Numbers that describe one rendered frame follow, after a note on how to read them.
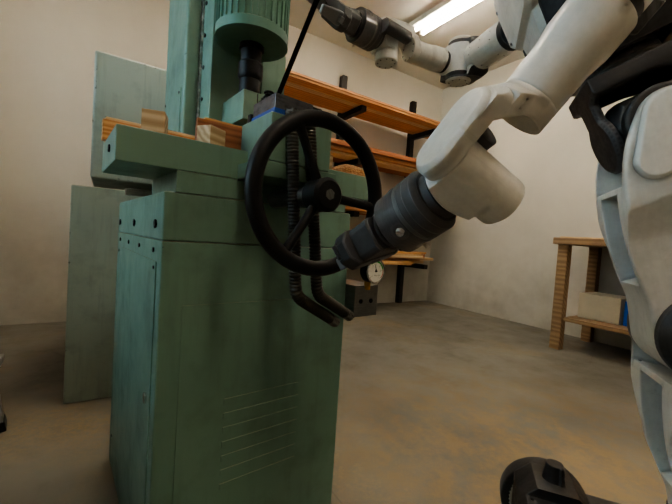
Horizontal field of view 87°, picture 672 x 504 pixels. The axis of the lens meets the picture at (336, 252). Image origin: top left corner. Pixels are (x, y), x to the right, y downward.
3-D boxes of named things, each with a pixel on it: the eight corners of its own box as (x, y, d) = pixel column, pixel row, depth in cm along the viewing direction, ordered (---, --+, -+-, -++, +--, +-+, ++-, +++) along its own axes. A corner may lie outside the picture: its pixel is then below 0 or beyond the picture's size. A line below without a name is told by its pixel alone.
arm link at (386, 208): (351, 287, 51) (410, 251, 42) (322, 229, 53) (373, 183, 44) (401, 267, 59) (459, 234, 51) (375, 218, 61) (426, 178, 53)
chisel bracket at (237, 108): (242, 124, 83) (244, 87, 83) (220, 135, 94) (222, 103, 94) (270, 132, 88) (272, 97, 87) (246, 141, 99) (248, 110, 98)
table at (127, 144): (120, 150, 51) (122, 107, 51) (100, 172, 75) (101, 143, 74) (403, 200, 88) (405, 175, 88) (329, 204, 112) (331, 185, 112)
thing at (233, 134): (196, 148, 73) (197, 117, 73) (194, 149, 74) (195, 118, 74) (295, 168, 88) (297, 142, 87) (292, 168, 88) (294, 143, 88)
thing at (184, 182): (175, 191, 65) (177, 169, 64) (151, 197, 81) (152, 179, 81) (345, 212, 89) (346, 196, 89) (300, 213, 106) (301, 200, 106)
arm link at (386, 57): (356, 22, 102) (383, 38, 109) (355, 59, 102) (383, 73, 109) (384, 1, 93) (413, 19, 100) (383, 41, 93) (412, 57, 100)
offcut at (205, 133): (211, 149, 73) (212, 132, 73) (225, 149, 72) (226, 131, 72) (196, 144, 69) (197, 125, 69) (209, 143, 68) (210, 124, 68)
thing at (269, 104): (274, 112, 66) (275, 82, 66) (249, 125, 75) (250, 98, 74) (330, 129, 74) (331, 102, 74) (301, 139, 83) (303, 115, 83)
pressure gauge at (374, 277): (366, 291, 87) (368, 258, 86) (355, 289, 90) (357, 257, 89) (384, 290, 91) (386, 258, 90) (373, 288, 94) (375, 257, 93)
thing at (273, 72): (260, 96, 109) (263, 46, 108) (248, 104, 116) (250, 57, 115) (284, 104, 114) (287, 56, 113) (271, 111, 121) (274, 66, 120)
